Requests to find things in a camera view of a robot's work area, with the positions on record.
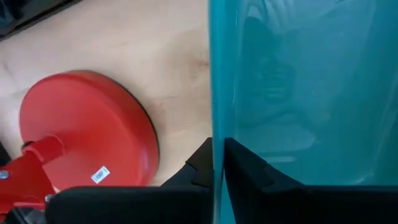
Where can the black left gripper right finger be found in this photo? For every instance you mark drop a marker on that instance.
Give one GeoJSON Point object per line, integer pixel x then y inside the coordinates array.
{"type": "Point", "coordinates": [311, 205]}

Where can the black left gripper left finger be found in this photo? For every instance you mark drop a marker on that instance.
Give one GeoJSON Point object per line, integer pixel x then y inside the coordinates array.
{"type": "Point", "coordinates": [140, 205]}

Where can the teal green plastic bin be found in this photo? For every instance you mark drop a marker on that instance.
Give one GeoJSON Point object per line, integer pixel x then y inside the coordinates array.
{"type": "Point", "coordinates": [311, 77]}

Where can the black table edge strip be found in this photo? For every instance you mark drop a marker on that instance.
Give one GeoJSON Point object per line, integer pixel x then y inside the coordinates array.
{"type": "Point", "coordinates": [25, 15]}

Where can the red camera stand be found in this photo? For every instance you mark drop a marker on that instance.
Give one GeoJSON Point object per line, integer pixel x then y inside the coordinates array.
{"type": "Point", "coordinates": [87, 124]}

